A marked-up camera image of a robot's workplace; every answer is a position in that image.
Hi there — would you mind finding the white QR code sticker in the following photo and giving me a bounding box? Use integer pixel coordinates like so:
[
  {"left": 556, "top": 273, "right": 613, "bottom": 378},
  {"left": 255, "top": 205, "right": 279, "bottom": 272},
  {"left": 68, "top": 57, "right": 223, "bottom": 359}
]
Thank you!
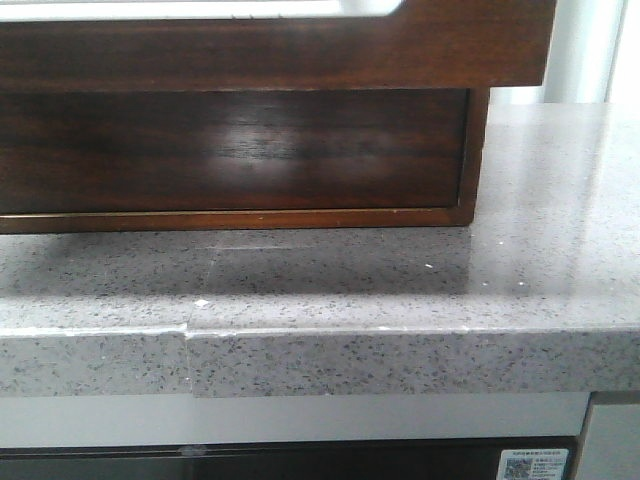
[{"left": 496, "top": 448, "right": 569, "bottom": 480}]

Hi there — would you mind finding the black appliance below counter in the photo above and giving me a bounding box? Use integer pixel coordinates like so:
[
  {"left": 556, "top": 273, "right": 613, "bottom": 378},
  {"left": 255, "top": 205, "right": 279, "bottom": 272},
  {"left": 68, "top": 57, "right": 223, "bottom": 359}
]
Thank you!
[{"left": 1, "top": 436, "right": 577, "bottom": 479}]

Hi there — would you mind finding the dark wooden drawer cabinet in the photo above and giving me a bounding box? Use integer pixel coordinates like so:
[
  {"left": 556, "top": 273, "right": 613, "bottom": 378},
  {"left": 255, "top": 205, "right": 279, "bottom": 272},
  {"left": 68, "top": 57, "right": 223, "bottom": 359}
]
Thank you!
[{"left": 0, "top": 85, "right": 491, "bottom": 235}]

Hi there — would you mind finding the grey cabinet door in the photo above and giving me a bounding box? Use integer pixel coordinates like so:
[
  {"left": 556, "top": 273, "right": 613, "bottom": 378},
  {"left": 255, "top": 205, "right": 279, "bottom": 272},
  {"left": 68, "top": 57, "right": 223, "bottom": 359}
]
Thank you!
[{"left": 574, "top": 391, "right": 639, "bottom": 479}]

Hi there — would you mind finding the wooden drawer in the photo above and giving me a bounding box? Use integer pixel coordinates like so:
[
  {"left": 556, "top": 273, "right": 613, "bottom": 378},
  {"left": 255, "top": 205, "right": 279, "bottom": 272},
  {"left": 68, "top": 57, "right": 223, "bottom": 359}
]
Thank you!
[
  {"left": 0, "top": 88, "right": 470, "bottom": 216},
  {"left": 1, "top": 1, "right": 556, "bottom": 93}
]

